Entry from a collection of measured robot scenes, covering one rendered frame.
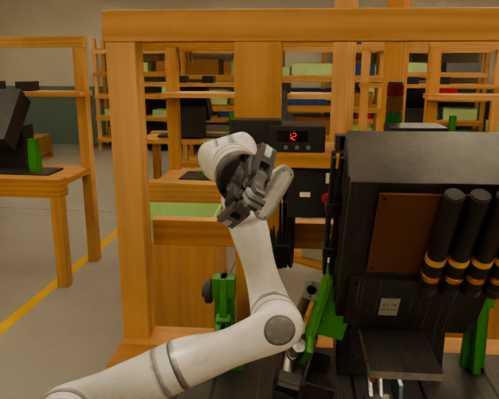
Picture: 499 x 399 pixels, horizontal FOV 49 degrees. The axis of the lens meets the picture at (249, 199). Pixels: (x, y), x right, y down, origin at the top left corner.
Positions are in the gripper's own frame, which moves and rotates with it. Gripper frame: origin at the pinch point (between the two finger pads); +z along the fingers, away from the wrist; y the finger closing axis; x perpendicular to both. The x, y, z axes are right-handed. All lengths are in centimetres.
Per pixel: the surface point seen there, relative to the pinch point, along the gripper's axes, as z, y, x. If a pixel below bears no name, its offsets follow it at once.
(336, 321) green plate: -58, -26, 50
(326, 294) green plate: -58, -21, 44
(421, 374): -36, -22, 63
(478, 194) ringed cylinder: -28, 17, 45
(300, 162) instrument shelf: -84, 3, 28
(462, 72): -892, 257, 452
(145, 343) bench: -104, -76, 20
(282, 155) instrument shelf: -85, 2, 23
